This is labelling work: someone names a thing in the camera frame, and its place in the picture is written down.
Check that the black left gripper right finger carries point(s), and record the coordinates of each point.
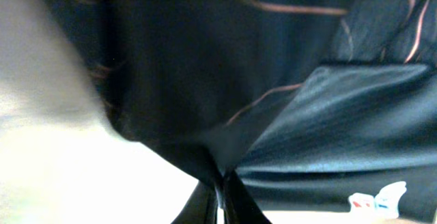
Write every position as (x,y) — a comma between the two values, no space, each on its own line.
(239,207)

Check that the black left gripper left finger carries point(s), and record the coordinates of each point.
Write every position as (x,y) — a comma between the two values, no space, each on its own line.
(201,207)

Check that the black printed cycling jersey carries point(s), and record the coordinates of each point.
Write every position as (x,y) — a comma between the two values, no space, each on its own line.
(320,105)

